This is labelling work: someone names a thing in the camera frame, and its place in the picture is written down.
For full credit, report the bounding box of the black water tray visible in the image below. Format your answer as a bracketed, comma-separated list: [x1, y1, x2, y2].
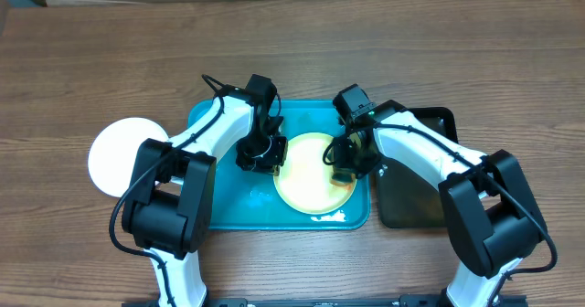
[376, 107, 458, 228]

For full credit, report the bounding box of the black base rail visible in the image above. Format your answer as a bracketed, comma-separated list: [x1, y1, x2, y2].
[121, 292, 529, 307]

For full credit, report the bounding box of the yellow green sponge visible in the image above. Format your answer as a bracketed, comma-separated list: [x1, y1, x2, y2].
[330, 172, 356, 186]

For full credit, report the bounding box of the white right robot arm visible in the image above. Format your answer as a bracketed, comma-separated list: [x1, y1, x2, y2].
[323, 99, 555, 306]

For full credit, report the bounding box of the yellow-green plate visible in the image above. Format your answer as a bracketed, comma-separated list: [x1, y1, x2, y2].
[273, 132, 356, 215]

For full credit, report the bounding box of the white front plate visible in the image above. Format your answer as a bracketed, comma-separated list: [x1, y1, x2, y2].
[88, 117, 168, 197]

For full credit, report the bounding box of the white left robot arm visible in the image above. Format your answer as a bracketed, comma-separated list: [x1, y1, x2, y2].
[109, 83, 287, 306]

